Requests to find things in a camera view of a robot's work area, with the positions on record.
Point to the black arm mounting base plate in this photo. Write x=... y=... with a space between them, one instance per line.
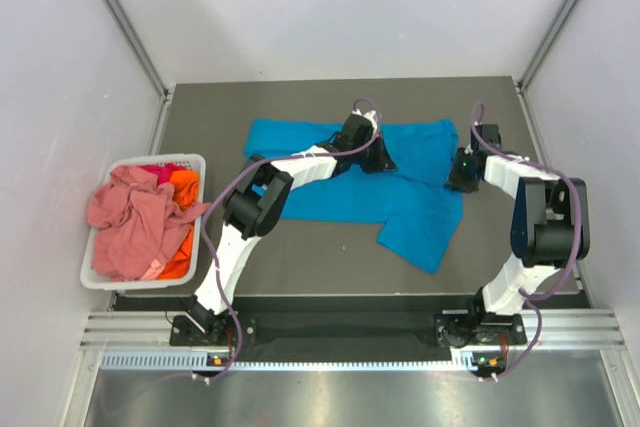
x=336 y=328

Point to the aluminium front frame rail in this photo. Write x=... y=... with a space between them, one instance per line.
x=562 y=329

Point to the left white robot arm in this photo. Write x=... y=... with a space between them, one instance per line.
x=254 y=201

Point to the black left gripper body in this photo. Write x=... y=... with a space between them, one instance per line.
x=371 y=159

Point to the aluminium frame post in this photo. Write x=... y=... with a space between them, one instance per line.
x=548 y=41
x=132 y=39

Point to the right aluminium frame post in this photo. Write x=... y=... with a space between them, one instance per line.
x=548 y=41

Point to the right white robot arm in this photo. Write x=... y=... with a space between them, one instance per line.
x=549 y=227

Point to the magenta t shirt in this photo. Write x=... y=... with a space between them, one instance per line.
x=163 y=172

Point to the blue t shirt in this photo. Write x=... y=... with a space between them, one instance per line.
x=418 y=214

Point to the salmon pink t shirt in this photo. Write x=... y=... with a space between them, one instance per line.
x=145 y=231

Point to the left aluminium frame post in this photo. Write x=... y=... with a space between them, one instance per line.
x=132 y=39

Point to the white plastic laundry basket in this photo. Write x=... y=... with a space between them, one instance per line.
x=91 y=280

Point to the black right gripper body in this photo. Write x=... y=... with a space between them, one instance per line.
x=460 y=176

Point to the grey slotted cable duct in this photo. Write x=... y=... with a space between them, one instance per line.
x=207 y=361

